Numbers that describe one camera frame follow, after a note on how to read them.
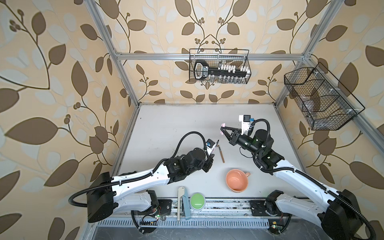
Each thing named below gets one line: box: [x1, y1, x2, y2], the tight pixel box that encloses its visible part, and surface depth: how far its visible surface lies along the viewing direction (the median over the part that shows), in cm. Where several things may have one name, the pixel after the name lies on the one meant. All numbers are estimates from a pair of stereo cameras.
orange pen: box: [218, 146, 225, 164], surface depth 95 cm
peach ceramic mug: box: [226, 169, 251, 193], surface depth 81 cm
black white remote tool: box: [194, 60, 248, 80], surface depth 84 cm
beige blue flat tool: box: [177, 186, 191, 221], surface depth 75 cm
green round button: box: [190, 192, 206, 211], surface depth 77 cm
